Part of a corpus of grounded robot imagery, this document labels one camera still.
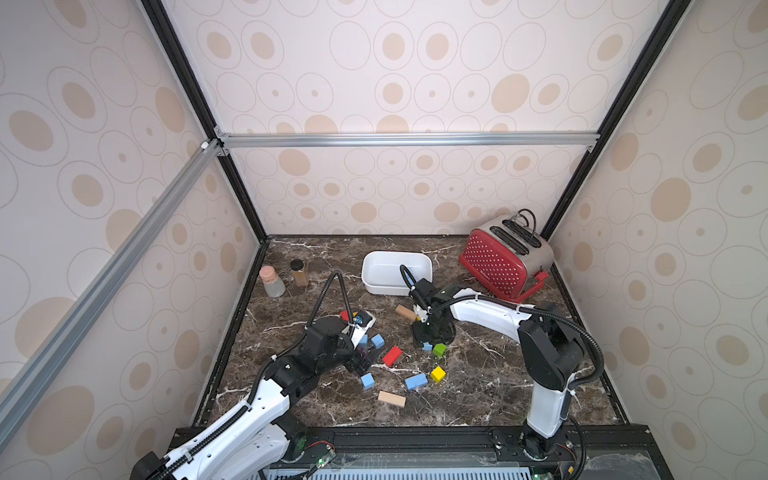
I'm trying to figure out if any natural wood block rear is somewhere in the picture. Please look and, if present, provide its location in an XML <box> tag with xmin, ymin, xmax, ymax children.
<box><xmin>395</xmin><ymin>305</ymin><xmax>419</xmax><ymax>322</ymax></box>

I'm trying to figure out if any long blue block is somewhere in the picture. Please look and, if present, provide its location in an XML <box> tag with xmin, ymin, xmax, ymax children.
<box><xmin>405</xmin><ymin>373</ymin><xmax>428</xmax><ymax>391</ymax></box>

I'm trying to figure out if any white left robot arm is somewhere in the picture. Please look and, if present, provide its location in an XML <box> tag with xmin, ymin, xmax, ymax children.
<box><xmin>130</xmin><ymin>270</ymin><xmax>375</xmax><ymax>479</ymax></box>

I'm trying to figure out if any long red block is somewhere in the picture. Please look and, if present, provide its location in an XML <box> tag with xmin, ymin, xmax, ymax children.
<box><xmin>382</xmin><ymin>346</ymin><xmax>403</xmax><ymax>368</ymax></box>

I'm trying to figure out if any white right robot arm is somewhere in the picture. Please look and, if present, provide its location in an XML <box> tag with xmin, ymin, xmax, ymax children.
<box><xmin>399</xmin><ymin>265</ymin><xmax>605</xmax><ymax>460</ymax></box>

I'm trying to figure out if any white plastic tub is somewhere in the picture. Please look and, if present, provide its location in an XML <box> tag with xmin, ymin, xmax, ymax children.
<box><xmin>361</xmin><ymin>251</ymin><xmax>433</xmax><ymax>296</ymax></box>

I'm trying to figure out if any silver horizontal frame bar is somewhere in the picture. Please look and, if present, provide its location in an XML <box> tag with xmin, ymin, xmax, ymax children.
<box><xmin>203</xmin><ymin>131</ymin><xmax>600</xmax><ymax>152</ymax></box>

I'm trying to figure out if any pink lid glass jar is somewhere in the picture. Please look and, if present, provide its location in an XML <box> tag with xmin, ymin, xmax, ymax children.
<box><xmin>259</xmin><ymin>265</ymin><xmax>286</xmax><ymax>298</ymax></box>

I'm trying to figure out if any red polka dot toaster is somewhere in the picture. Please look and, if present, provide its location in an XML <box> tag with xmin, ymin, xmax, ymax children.
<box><xmin>459</xmin><ymin>208</ymin><xmax>554</xmax><ymax>303</ymax></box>

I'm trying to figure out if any small yellow cube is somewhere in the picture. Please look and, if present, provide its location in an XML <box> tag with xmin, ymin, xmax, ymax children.
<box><xmin>430</xmin><ymin>366</ymin><xmax>447</xmax><ymax>383</ymax></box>

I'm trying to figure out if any black lid spice jar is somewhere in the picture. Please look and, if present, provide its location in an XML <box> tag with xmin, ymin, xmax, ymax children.
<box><xmin>290</xmin><ymin>259</ymin><xmax>309</xmax><ymax>287</ymax></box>

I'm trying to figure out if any natural wood flat block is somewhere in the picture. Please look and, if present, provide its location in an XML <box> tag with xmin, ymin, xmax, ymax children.
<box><xmin>378</xmin><ymin>391</ymin><xmax>406</xmax><ymax>408</ymax></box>

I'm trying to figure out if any blue cube left cluster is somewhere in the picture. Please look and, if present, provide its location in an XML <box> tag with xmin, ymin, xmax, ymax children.
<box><xmin>371</xmin><ymin>334</ymin><xmax>385</xmax><ymax>349</ymax></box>

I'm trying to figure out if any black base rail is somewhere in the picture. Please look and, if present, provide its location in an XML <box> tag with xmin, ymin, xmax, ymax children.
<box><xmin>155</xmin><ymin>423</ymin><xmax>676</xmax><ymax>480</ymax></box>

